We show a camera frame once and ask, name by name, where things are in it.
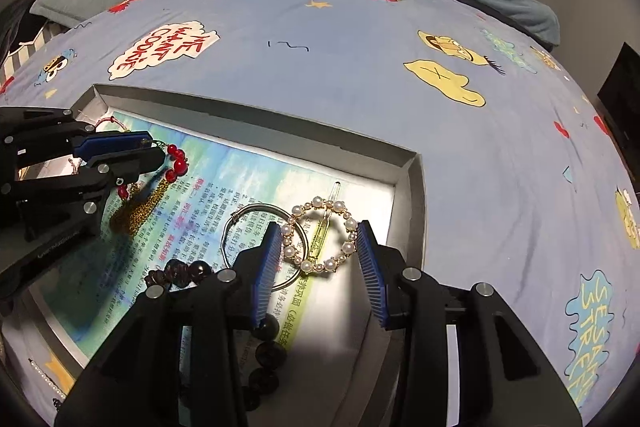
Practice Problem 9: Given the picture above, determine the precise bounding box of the pink cord bracelet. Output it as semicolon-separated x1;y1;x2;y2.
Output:
67;116;128;175

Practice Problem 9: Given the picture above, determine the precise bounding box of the cartoon printed blue bed sheet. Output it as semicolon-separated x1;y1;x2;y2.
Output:
0;0;640;427

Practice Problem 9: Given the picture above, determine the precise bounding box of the printed paper sheet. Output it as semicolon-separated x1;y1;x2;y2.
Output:
27;109;398;358

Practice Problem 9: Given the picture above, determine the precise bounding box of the dark purple bead bracelet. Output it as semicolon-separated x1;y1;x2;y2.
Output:
144;258;218;289

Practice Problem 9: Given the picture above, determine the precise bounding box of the pearl circle hair clip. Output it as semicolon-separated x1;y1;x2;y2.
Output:
280;182;358;275

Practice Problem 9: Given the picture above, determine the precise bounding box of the silver bangle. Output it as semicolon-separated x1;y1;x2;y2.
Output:
222;203;306;292

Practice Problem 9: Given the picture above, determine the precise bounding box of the striped printed pillow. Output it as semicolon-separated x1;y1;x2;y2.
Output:
0;24;56;80

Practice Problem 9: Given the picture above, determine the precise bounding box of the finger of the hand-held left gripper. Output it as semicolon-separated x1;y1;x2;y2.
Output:
0;106;155;168
0;148;167;242

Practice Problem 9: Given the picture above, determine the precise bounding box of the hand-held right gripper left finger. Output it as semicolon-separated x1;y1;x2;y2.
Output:
52;222;283;427

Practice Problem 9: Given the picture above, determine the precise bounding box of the black bead bracelet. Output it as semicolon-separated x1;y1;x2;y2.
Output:
240;313;290;415

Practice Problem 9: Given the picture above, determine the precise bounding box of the red bead gold tassel ornament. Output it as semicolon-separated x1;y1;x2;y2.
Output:
109;143;191;237

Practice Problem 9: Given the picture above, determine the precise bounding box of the pearl hairpin stick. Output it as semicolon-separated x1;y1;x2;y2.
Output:
29;359;66;403

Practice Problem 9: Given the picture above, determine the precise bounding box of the black television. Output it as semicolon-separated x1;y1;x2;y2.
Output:
597;42;640;168

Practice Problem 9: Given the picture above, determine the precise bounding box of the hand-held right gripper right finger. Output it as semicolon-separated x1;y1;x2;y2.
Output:
355;219;583;427

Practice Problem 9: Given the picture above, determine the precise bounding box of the grey cardboard box tray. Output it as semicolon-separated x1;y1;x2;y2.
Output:
0;83;427;427

